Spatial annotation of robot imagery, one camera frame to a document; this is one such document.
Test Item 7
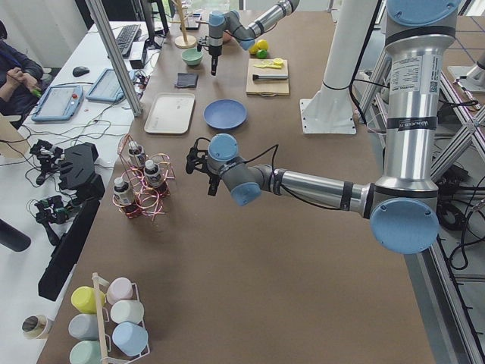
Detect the green bowl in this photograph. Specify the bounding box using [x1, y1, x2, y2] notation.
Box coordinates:
[181, 48, 203, 67]

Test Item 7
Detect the white cup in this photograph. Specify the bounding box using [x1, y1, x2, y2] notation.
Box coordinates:
[111, 300, 145, 325]

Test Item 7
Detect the pale green cup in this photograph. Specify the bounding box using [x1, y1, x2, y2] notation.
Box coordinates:
[69, 340, 102, 364]

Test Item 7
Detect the blue plastic plate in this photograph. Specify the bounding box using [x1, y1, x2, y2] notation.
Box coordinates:
[203, 99, 247, 130]

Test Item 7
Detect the pink bowl of ice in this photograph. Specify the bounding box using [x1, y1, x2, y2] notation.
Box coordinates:
[223, 32, 233, 42]

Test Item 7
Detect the tea bottle front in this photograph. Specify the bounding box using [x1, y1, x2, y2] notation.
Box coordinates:
[143, 159, 168, 197]

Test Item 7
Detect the tea bottle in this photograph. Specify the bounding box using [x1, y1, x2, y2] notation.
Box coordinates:
[113, 177, 142, 218]
[128, 140, 147, 169]
[143, 159, 168, 197]

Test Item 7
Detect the blue teach pendant near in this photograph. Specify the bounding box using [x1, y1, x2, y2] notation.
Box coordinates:
[32, 85, 83, 123]

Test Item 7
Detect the white wire cup rack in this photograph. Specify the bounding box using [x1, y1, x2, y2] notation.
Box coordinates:
[92, 272, 151, 364]

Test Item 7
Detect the green lime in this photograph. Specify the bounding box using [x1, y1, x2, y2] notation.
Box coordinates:
[255, 49, 268, 59]

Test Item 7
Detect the tea bottle back left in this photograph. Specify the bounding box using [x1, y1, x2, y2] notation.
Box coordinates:
[113, 177, 142, 218]

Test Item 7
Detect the steel muddler black tip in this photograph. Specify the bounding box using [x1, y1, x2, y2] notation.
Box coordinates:
[252, 74, 289, 81]

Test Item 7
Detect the light blue cup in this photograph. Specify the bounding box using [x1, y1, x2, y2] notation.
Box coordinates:
[112, 322, 149, 356]

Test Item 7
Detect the yellow lemon lower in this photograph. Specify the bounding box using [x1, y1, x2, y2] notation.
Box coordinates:
[249, 45, 259, 55]

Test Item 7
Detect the seated person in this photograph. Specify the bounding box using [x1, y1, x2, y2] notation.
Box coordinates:
[1, 22, 45, 117]

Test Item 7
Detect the tape roll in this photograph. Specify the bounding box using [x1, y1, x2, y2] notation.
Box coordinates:
[21, 315, 53, 340]

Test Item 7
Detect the pink cup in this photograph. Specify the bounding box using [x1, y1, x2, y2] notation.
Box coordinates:
[106, 277, 133, 305]

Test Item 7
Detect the wooden cutting board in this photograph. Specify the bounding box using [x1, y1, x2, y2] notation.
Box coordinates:
[246, 58, 289, 96]

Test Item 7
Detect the yellow-green cup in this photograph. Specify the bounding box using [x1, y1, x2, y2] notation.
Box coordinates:
[70, 286, 96, 314]

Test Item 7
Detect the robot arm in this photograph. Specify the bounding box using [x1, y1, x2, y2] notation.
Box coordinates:
[198, 0, 299, 76]
[202, 1, 459, 254]

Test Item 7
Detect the blue teach pendant far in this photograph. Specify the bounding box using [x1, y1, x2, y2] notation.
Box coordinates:
[86, 68, 124, 103]

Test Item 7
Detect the black keyboard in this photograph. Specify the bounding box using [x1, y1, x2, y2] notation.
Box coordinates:
[115, 24, 141, 58]

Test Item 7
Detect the black computer mouse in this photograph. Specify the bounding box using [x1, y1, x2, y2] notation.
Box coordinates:
[72, 66, 90, 77]

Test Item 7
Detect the copper wire bottle rack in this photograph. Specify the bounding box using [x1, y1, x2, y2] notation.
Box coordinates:
[112, 134, 175, 221]

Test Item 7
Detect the aluminium frame post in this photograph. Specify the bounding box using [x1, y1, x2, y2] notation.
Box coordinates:
[86, 0, 142, 117]

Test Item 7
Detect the yellow lemon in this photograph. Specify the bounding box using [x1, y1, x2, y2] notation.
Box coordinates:
[256, 39, 269, 51]
[249, 45, 259, 55]

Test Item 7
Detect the grey-blue cup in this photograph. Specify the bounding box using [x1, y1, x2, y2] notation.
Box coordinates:
[68, 313, 99, 340]

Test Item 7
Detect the cream rabbit tray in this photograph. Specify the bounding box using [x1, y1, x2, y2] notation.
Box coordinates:
[144, 93, 195, 134]

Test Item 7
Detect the yellow lemon upper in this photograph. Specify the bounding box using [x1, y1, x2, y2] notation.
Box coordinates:
[256, 39, 269, 51]

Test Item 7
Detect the wooden mug tree stand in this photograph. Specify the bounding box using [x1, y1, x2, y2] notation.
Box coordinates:
[171, 0, 197, 49]

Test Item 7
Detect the blue teach pendant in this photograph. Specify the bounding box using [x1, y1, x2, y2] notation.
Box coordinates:
[32, 85, 83, 123]
[86, 68, 124, 103]

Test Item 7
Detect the yellow plastic knife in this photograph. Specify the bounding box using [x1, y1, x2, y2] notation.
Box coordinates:
[253, 63, 284, 69]

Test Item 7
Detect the tea bottle back right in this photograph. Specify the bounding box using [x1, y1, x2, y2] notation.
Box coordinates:
[128, 140, 147, 169]

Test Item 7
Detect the grey folded cloth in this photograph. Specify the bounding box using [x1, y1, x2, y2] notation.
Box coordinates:
[174, 73, 199, 89]

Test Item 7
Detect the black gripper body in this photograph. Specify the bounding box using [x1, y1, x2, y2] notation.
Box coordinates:
[208, 171, 221, 187]
[208, 37, 223, 58]

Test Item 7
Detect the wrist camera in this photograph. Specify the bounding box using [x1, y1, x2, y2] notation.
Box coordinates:
[186, 137, 210, 174]
[197, 36, 209, 52]

